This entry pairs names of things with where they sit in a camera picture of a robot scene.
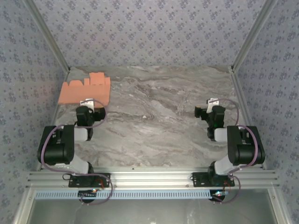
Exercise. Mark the orange paper box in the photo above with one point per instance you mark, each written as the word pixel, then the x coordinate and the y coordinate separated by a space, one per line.
pixel 81 91

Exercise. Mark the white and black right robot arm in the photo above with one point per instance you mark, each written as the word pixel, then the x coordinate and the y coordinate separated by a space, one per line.
pixel 245 151

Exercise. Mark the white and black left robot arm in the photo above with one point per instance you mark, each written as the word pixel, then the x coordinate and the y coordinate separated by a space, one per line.
pixel 56 149

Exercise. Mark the small black electronics board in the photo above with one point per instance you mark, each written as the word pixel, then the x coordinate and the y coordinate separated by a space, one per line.
pixel 87 194
pixel 219 194

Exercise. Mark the grey metal lower panel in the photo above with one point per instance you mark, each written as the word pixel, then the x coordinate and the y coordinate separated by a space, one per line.
pixel 151 212

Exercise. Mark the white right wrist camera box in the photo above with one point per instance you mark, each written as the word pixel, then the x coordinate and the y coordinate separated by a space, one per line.
pixel 213 102

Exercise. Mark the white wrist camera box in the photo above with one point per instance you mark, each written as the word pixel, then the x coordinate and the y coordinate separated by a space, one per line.
pixel 87 102
pixel 213 102

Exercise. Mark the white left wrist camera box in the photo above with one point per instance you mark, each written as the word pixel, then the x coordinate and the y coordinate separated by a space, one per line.
pixel 87 102

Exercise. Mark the aluminium table side rail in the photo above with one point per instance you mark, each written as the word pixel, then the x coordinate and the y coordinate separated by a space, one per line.
pixel 245 105
pixel 52 121

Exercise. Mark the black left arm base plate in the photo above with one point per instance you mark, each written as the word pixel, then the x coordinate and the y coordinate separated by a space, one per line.
pixel 102 180

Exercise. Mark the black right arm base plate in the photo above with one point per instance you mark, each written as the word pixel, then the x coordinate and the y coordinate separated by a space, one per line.
pixel 201 180

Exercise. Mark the aluminium front rail frame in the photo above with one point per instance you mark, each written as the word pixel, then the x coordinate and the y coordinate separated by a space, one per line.
pixel 149 177

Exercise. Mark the aluminium corner post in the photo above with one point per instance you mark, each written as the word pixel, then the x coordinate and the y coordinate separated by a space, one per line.
pixel 46 35
pixel 253 35

